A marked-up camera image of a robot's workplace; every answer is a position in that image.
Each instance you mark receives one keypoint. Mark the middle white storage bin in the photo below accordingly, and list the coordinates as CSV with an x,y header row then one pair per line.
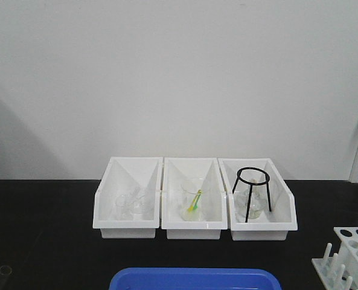
x,y
176,171

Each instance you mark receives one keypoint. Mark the yellow green plastic spoons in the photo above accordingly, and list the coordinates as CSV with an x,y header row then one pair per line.
x,y
193,205

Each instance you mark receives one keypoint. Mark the beaker in middle bin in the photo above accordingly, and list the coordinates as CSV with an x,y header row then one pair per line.
x,y
189,188

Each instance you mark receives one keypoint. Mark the clear glass test tube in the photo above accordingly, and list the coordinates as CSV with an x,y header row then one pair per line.
x,y
5,273

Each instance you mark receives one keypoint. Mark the white storage bin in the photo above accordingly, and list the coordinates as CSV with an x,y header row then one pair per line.
x,y
122,175
270,225
176,171

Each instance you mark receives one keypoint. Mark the right white storage bin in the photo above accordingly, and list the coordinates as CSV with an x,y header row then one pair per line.
x,y
270,225

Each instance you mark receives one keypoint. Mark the black wire tripod stand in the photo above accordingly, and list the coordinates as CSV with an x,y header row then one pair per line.
x,y
255,176

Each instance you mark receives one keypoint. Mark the left white storage bin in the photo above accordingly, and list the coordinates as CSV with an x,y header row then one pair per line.
x,y
122,175

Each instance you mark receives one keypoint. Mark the white test tube rack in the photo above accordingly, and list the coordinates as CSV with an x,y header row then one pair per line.
x,y
340,270

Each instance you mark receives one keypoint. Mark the blue plastic tray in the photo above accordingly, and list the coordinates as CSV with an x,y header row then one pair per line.
x,y
193,278

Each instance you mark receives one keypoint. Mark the glass flask in right bin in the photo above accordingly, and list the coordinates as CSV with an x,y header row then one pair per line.
x,y
241,196

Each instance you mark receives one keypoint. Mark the glassware in left bin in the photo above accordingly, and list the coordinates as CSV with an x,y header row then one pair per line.
x,y
137,203

